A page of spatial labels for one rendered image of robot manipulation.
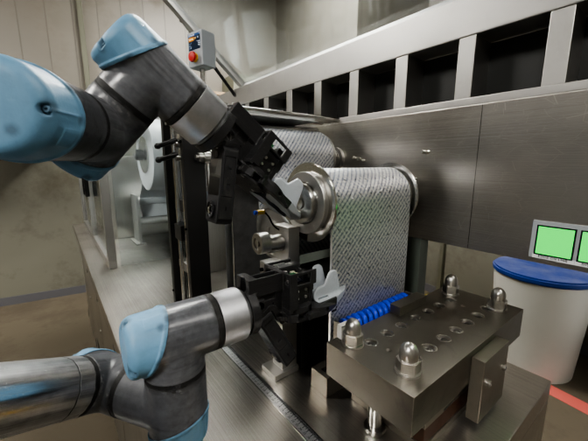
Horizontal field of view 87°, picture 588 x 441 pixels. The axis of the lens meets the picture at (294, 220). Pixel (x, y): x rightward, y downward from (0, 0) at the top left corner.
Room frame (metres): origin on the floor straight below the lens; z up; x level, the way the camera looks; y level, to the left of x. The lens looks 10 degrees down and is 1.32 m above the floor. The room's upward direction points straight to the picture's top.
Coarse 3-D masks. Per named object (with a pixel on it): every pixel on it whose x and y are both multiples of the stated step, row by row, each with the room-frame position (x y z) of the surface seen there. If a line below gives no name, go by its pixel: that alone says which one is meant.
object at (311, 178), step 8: (296, 176) 0.59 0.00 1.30; (304, 176) 0.57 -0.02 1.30; (312, 176) 0.55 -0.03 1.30; (312, 184) 0.55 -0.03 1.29; (320, 184) 0.54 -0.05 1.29; (320, 192) 0.53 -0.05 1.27; (320, 200) 0.53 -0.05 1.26; (328, 200) 0.53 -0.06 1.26; (320, 208) 0.53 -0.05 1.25; (328, 208) 0.53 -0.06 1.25; (320, 216) 0.53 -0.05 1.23; (296, 224) 0.59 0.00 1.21; (304, 224) 0.57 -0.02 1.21; (312, 224) 0.55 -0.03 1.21; (320, 224) 0.53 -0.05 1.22; (304, 232) 0.57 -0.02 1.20; (312, 232) 0.55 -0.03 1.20
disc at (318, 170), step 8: (296, 168) 0.60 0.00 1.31; (304, 168) 0.58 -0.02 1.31; (312, 168) 0.56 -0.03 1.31; (320, 168) 0.55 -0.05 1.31; (320, 176) 0.55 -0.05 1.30; (328, 176) 0.53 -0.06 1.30; (328, 184) 0.53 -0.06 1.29; (328, 192) 0.53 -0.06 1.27; (336, 200) 0.52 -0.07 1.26; (336, 208) 0.52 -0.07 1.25; (328, 216) 0.53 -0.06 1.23; (328, 224) 0.53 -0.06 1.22; (320, 232) 0.55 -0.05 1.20; (328, 232) 0.53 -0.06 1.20; (304, 240) 0.58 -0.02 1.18; (312, 240) 0.56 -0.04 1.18
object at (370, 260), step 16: (384, 224) 0.62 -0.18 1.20; (400, 224) 0.65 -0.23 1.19; (336, 240) 0.53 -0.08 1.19; (352, 240) 0.56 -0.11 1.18; (368, 240) 0.59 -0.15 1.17; (384, 240) 0.62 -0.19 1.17; (400, 240) 0.65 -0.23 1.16; (336, 256) 0.54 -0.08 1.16; (352, 256) 0.56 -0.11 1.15; (368, 256) 0.59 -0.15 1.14; (384, 256) 0.62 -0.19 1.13; (400, 256) 0.66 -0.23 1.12; (352, 272) 0.56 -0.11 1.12; (368, 272) 0.59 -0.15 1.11; (384, 272) 0.62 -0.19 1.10; (400, 272) 0.66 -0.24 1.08; (352, 288) 0.56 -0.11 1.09; (368, 288) 0.59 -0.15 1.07; (384, 288) 0.63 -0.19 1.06; (400, 288) 0.66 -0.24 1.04; (352, 304) 0.56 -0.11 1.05; (368, 304) 0.60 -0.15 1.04
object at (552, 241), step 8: (544, 232) 0.54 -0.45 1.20; (552, 232) 0.54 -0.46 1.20; (560, 232) 0.53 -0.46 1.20; (568, 232) 0.52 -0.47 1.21; (544, 240) 0.54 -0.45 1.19; (552, 240) 0.53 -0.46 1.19; (560, 240) 0.53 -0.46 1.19; (568, 240) 0.52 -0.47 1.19; (536, 248) 0.55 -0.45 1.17; (544, 248) 0.54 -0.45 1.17; (552, 248) 0.53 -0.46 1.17; (560, 248) 0.52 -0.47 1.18; (568, 248) 0.52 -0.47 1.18; (560, 256) 0.52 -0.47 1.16; (568, 256) 0.52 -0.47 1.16
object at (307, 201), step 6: (306, 186) 0.55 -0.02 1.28; (306, 192) 0.55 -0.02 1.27; (312, 192) 0.54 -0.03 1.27; (300, 198) 0.56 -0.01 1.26; (306, 198) 0.55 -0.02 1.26; (312, 198) 0.54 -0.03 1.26; (300, 204) 0.56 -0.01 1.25; (306, 204) 0.55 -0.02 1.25; (312, 204) 0.54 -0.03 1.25; (300, 210) 0.57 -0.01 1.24; (306, 210) 0.55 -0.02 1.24; (312, 210) 0.54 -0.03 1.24; (306, 216) 0.55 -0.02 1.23; (312, 216) 0.54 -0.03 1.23; (300, 222) 0.56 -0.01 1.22; (306, 222) 0.55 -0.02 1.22
